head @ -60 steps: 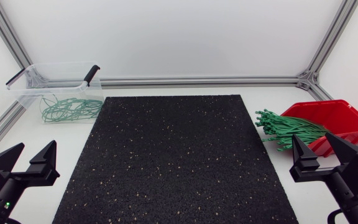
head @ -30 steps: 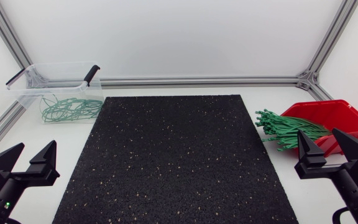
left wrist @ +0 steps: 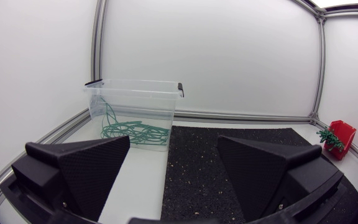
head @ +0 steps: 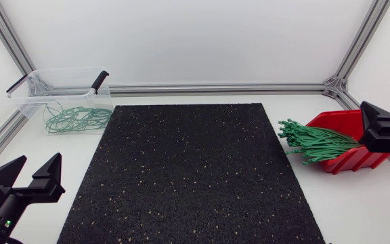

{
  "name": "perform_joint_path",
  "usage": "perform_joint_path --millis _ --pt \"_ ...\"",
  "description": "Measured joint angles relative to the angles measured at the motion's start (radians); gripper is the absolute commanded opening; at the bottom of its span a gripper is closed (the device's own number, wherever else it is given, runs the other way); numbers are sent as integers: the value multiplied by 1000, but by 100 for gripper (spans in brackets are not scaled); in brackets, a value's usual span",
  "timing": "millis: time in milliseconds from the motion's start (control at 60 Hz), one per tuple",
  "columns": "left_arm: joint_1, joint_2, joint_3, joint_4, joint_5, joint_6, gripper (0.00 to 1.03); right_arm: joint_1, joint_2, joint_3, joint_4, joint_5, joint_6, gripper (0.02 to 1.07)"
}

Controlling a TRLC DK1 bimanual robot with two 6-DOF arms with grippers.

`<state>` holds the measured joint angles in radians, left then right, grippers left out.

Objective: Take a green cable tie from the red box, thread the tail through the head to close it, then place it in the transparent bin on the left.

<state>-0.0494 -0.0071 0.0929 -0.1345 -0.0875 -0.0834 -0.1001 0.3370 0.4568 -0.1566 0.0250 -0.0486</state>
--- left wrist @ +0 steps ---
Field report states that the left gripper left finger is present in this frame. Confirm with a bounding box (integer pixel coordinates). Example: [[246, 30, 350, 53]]
[[11, 135, 131, 223]]

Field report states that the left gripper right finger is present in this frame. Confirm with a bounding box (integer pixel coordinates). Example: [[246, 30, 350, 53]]
[[217, 135, 344, 223]]

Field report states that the red plastic box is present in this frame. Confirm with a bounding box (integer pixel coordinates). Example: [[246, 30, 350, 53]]
[[323, 119, 357, 161]]

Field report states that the clear plastic bin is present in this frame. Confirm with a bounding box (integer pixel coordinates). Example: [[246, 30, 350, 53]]
[[84, 78, 185, 152]]

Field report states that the black speckled mat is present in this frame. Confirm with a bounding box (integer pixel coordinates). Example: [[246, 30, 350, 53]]
[[160, 125, 358, 224]]

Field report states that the bundle of closed green cable ties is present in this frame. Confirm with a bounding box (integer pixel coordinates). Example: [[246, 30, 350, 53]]
[[99, 96, 171, 147]]

